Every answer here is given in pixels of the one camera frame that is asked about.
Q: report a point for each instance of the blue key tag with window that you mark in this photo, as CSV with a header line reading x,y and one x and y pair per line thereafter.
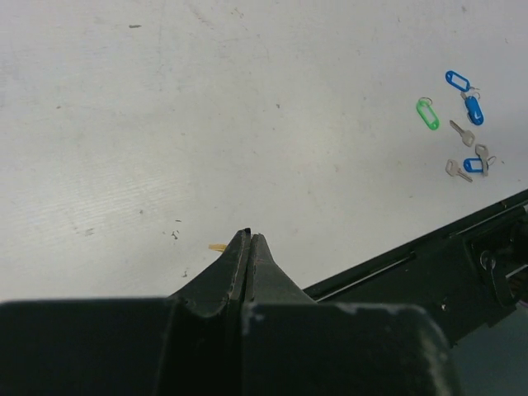
x,y
457,81

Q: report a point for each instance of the loose silver key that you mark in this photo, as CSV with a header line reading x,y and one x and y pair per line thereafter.
x,y
467,136

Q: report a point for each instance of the silver key beside tags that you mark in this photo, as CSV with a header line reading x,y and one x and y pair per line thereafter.
x,y
482,152

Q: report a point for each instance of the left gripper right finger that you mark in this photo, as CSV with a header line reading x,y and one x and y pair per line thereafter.
x,y
294,346

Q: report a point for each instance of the solid blue key tag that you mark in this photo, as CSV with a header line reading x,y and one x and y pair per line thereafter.
x,y
474,111

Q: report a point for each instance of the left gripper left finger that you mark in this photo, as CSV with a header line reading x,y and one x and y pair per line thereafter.
x,y
183,344

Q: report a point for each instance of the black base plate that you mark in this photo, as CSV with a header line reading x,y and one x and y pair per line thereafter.
x,y
466,274

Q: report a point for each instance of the silver key with blue tag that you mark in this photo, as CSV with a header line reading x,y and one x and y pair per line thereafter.
x,y
453,169

